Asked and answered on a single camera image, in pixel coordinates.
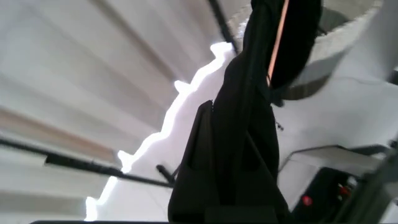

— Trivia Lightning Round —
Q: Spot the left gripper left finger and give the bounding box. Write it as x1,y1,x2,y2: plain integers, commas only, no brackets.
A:
167,99,222,223

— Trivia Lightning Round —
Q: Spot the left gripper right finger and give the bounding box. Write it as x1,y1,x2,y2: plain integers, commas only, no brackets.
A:
222,132,293,223

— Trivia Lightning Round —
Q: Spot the black short-sleeved shirt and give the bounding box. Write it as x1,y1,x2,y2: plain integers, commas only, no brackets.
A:
213,0,324,206

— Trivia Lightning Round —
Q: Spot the pink clothes hanger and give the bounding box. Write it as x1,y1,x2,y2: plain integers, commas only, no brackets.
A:
266,0,290,87

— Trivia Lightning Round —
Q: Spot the black clothes rack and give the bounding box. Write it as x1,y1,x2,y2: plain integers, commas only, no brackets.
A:
0,0,240,189

